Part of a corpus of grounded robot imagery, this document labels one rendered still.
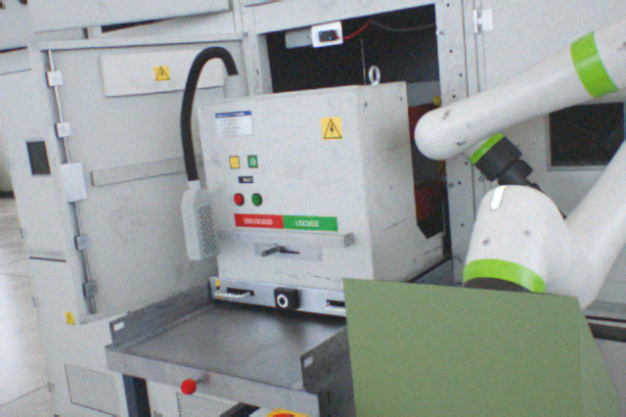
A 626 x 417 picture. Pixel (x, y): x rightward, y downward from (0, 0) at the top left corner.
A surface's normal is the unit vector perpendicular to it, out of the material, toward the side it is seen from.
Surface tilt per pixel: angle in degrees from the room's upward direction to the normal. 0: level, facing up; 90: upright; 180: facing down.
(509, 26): 90
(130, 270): 90
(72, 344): 90
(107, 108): 90
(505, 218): 45
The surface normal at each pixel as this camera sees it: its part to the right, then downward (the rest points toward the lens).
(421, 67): -0.57, 0.21
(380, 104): 0.81, 0.02
